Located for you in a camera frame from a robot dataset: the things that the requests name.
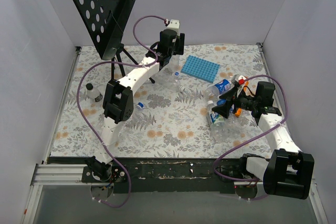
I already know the blue label pepsi bottle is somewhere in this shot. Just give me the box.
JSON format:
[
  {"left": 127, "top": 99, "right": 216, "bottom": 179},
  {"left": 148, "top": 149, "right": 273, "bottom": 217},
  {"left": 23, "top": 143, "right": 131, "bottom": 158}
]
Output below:
[{"left": 204, "top": 75, "right": 237, "bottom": 100}]

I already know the black music stand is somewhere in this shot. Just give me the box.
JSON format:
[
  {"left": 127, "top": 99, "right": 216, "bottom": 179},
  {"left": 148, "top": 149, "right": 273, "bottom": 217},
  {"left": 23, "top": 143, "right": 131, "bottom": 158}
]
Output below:
[{"left": 64, "top": 0, "right": 155, "bottom": 83}]

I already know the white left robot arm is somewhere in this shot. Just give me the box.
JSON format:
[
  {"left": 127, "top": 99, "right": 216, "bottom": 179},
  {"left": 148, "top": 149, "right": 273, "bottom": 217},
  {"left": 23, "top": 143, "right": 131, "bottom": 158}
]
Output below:
[{"left": 94, "top": 29, "right": 185, "bottom": 163}]

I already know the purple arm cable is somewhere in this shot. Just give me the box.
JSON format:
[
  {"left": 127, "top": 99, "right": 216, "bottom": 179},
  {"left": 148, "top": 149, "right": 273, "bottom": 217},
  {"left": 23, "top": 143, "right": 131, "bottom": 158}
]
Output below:
[
  {"left": 212, "top": 74, "right": 289, "bottom": 200},
  {"left": 77, "top": 15, "right": 170, "bottom": 208}
]

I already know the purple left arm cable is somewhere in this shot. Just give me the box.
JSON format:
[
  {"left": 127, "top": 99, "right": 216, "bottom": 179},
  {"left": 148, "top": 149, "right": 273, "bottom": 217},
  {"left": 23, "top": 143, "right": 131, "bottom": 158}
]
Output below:
[{"left": 77, "top": 15, "right": 170, "bottom": 208}]

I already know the small black cap bottle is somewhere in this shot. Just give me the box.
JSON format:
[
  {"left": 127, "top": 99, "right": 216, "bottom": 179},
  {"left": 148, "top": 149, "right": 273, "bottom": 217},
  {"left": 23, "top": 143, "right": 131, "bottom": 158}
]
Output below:
[{"left": 86, "top": 83, "right": 103, "bottom": 103}]

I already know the blue studded building plate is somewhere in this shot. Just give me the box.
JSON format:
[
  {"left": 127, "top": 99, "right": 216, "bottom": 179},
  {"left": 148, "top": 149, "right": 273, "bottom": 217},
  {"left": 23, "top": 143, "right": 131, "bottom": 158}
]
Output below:
[{"left": 181, "top": 55, "right": 220, "bottom": 83}]

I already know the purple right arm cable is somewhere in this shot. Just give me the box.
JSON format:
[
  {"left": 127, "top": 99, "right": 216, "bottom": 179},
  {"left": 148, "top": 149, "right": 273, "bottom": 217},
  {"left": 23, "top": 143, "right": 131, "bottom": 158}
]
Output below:
[{"left": 212, "top": 74, "right": 289, "bottom": 200}]

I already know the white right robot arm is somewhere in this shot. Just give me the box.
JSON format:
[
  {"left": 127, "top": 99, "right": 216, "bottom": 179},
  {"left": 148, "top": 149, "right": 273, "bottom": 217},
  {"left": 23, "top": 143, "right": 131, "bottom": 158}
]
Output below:
[{"left": 213, "top": 81, "right": 314, "bottom": 199}]

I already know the clear bottle green logo cap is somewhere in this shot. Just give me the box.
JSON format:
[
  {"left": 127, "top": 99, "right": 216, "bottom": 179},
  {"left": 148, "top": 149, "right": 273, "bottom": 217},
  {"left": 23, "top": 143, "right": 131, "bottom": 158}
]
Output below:
[{"left": 154, "top": 72, "right": 185, "bottom": 93}]

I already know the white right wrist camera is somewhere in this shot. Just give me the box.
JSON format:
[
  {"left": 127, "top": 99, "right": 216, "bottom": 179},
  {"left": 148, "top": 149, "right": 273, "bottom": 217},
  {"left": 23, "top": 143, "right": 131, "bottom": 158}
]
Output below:
[{"left": 231, "top": 74, "right": 248, "bottom": 87}]

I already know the green label drink bottle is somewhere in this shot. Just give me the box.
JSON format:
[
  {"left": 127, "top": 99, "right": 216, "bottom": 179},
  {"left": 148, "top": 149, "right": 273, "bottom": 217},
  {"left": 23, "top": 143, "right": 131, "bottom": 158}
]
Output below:
[{"left": 206, "top": 100, "right": 225, "bottom": 127}]

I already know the large crumpled clear bottle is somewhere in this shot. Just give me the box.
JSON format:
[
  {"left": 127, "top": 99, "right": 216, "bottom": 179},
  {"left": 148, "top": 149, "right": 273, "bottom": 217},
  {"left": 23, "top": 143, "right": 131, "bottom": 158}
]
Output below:
[{"left": 210, "top": 115, "right": 250, "bottom": 142}]

